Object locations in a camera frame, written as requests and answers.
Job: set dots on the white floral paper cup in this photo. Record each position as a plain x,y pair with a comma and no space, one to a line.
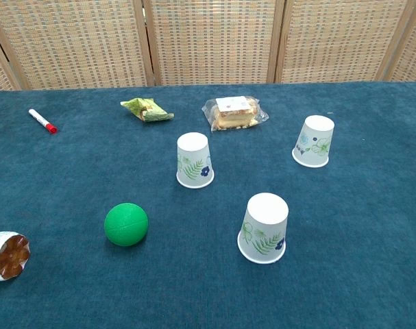
194,161
314,142
264,229

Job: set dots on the cake slice in clear bag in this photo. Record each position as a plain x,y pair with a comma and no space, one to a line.
233,114

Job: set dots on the green crumpled snack packet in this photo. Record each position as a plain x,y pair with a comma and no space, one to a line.
147,109

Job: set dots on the green rubber ball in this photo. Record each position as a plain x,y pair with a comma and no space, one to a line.
126,224

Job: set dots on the blue carpet table cloth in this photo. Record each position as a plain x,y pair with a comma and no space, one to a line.
74,178

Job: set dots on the white marker with red cap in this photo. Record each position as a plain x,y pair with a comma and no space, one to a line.
40,119

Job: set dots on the brown bottle with white label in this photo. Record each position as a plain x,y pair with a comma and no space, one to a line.
5,255

